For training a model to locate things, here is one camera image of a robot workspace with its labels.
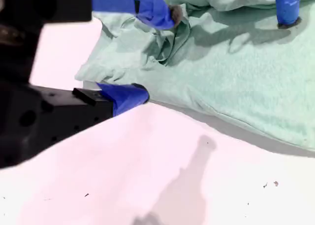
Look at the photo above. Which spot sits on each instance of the pale green t-shirt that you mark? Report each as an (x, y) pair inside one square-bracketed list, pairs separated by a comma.
[(233, 82)]

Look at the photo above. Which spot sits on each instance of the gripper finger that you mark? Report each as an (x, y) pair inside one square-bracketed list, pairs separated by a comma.
[(288, 6), (147, 3), (123, 97)]

